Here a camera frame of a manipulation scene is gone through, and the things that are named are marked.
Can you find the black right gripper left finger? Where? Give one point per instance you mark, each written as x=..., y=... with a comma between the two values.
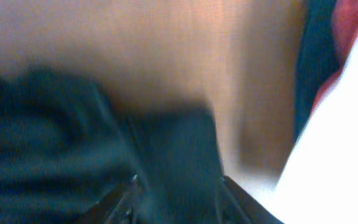
x=117, y=207

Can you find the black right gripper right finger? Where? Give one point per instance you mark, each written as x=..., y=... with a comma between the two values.
x=236, y=206

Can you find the black t-shirt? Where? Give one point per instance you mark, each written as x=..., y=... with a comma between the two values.
x=63, y=148

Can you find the white garment in pile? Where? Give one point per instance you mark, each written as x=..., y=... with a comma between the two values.
x=319, y=183

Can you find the navy red garment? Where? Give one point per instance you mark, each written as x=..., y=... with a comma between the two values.
x=317, y=59

